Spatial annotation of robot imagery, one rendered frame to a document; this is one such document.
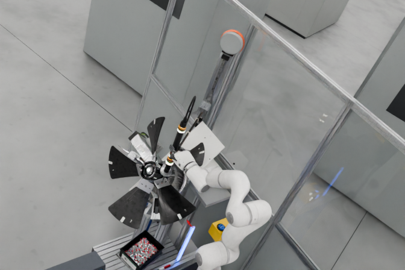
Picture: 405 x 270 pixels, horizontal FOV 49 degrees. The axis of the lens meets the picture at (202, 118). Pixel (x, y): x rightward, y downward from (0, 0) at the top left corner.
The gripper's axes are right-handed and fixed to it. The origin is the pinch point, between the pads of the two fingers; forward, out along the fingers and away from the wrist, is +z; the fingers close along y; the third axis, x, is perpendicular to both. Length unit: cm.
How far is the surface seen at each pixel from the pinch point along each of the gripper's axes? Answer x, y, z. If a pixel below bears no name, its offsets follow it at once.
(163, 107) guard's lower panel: -66, 70, 98
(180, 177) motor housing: -33.5, 16.1, 1.8
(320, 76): 55, 70, -20
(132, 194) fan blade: -42.3, -14.3, 5.7
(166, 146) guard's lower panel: -95, 70, 78
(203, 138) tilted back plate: -18.4, 38.6, 15.5
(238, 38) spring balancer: 45, 58, 37
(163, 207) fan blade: -32.7, -7.0, -14.8
